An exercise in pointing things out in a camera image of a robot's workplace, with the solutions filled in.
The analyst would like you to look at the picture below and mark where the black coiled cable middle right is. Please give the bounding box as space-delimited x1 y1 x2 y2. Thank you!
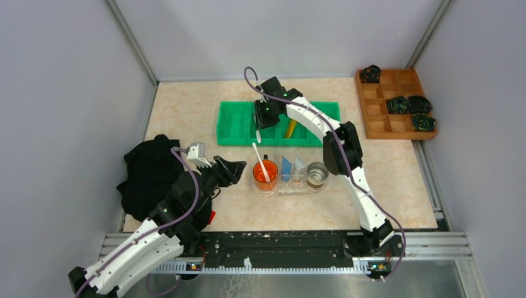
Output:
406 95 433 115

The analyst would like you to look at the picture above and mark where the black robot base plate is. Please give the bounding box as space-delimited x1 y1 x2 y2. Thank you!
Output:
181 230 404 269

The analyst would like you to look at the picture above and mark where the black coiled cable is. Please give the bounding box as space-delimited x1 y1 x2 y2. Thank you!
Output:
360 65 382 84
411 113 437 132
386 96 411 115
406 95 433 115

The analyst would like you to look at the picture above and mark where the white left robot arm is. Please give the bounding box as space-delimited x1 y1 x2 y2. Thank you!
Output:
68 156 247 297

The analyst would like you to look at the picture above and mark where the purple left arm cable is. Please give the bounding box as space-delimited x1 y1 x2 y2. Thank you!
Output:
74 147 202 298

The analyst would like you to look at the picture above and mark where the clear textured plastic tray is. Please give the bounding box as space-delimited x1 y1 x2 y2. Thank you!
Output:
249 164 329 197

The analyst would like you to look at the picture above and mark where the steel cup orange sleeve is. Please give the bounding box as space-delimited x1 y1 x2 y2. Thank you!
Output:
306 161 329 189

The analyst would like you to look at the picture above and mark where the black coiled cable middle left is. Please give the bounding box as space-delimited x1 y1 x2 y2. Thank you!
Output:
386 96 411 115

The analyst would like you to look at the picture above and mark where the brown wooden compartment tray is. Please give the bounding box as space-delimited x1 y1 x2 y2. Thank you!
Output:
355 65 438 140

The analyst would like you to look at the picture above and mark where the green compartment bin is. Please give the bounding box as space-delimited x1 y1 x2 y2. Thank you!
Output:
216 101 323 147

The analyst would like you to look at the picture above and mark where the black coiled cable bottom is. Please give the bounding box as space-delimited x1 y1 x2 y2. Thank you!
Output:
411 113 437 132

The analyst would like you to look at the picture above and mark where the orange plastic mug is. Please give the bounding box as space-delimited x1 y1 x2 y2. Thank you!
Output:
252 155 279 191

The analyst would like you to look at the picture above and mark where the black cloth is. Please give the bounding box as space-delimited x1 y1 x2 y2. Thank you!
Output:
117 134 215 231

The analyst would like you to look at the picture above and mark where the white toothpaste tube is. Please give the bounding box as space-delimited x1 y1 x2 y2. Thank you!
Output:
293 157 308 182

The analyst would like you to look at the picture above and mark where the red tag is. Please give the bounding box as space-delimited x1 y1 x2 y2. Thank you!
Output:
208 211 216 225

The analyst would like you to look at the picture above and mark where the black coiled cable top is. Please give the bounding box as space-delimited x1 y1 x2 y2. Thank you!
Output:
360 65 382 84

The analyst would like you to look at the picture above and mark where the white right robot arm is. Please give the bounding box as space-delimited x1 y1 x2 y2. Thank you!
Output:
252 77 406 257

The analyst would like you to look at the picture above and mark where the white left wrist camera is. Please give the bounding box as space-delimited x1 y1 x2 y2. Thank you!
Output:
186 142 212 168

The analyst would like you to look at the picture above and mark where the yellow toothpaste tube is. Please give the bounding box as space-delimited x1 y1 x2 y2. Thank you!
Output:
284 120 297 139

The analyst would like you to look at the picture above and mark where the blue toothpaste tube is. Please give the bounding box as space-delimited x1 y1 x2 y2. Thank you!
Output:
280 156 293 183

